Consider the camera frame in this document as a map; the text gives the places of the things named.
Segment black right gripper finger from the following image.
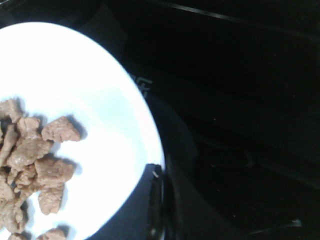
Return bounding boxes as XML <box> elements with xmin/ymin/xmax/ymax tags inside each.
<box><xmin>142</xmin><ymin>163</ymin><xmax>163</xmax><ymax>240</ymax></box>

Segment brown meat pieces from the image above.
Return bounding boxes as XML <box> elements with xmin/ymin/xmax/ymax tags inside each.
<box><xmin>0</xmin><ymin>98</ymin><xmax>81</xmax><ymax>240</ymax></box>

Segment light blue plate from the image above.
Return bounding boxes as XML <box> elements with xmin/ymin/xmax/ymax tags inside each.
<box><xmin>0</xmin><ymin>22</ymin><xmax>165</xmax><ymax>240</ymax></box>

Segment black glass cooktop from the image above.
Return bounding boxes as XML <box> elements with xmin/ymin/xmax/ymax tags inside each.
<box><xmin>0</xmin><ymin>0</ymin><xmax>320</xmax><ymax>240</ymax></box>

